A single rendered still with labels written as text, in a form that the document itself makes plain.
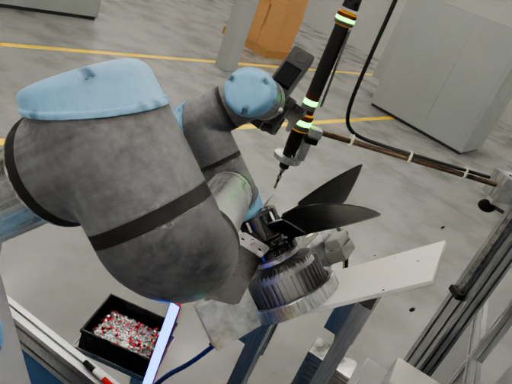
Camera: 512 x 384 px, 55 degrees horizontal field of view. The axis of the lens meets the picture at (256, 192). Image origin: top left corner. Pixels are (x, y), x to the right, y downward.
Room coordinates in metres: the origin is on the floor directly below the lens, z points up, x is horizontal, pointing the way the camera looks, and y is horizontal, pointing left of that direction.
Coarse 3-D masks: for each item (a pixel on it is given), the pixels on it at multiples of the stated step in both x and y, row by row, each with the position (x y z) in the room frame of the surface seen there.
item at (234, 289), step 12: (240, 252) 1.08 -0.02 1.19; (252, 252) 1.10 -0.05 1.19; (240, 264) 1.04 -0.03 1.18; (252, 264) 1.05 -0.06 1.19; (240, 276) 0.99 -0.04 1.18; (252, 276) 1.01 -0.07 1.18; (228, 288) 0.93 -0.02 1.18; (240, 288) 0.94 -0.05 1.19; (216, 300) 0.88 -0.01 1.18; (228, 300) 0.88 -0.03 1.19; (240, 300) 0.89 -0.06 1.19
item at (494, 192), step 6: (498, 168) 1.33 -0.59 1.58; (492, 174) 1.33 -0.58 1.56; (498, 174) 1.31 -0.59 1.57; (504, 174) 1.30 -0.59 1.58; (510, 174) 1.31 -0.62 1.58; (492, 180) 1.32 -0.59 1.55; (498, 180) 1.30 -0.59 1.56; (504, 180) 1.28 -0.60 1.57; (510, 180) 1.27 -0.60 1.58; (486, 186) 1.33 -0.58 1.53; (492, 186) 1.31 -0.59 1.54; (498, 186) 1.29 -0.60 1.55; (504, 186) 1.27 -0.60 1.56; (510, 186) 1.27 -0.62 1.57; (486, 192) 1.32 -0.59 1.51; (492, 192) 1.30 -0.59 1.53; (498, 192) 1.28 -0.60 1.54; (504, 192) 1.27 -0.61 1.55; (510, 192) 1.28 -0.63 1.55; (492, 198) 1.28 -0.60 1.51; (498, 198) 1.27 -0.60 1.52; (504, 198) 1.28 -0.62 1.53; (510, 198) 1.28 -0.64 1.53; (510, 204) 1.28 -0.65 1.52
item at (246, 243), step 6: (240, 234) 1.17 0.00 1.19; (246, 234) 1.17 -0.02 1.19; (240, 240) 1.14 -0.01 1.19; (246, 240) 1.15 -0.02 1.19; (246, 246) 1.12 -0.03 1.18; (252, 246) 1.13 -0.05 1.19; (258, 246) 1.14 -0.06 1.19; (264, 246) 1.15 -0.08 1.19; (258, 252) 1.12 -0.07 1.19; (264, 252) 1.13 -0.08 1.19
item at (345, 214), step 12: (312, 204) 1.00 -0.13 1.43; (324, 204) 1.01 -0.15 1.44; (336, 204) 1.02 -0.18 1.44; (348, 204) 1.04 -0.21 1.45; (288, 216) 1.13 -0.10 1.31; (300, 216) 1.12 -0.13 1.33; (312, 216) 1.12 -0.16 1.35; (324, 216) 1.11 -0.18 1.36; (336, 216) 1.11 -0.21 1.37; (348, 216) 1.11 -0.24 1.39; (360, 216) 1.12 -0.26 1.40; (372, 216) 1.12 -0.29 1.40; (300, 228) 1.17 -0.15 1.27; (312, 228) 1.17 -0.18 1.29; (324, 228) 1.16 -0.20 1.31
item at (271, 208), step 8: (264, 208) 1.29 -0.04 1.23; (272, 208) 1.23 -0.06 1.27; (256, 216) 1.19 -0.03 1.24; (264, 216) 1.20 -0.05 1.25; (256, 224) 1.18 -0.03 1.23; (264, 224) 1.19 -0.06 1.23; (248, 232) 1.18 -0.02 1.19; (256, 232) 1.18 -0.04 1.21; (264, 232) 1.18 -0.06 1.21; (272, 232) 1.19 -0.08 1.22; (264, 240) 1.17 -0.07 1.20; (272, 240) 1.19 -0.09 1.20; (280, 240) 1.20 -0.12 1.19; (288, 240) 1.21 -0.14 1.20; (272, 248) 1.18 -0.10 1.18; (280, 248) 1.16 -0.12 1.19; (288, 248) 1.18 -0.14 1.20; (264, 256) 1.15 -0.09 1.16; (272, 256) 1.15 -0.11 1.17
